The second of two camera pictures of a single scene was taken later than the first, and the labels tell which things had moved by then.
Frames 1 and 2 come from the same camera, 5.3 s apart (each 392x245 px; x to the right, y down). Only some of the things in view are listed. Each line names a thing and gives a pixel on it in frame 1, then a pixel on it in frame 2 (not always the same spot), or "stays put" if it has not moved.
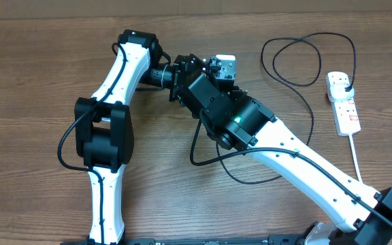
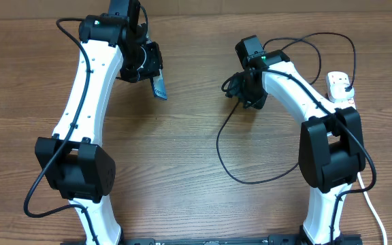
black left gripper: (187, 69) -> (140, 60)
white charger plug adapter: (341, 92) stays put
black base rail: (272, 239) stays put
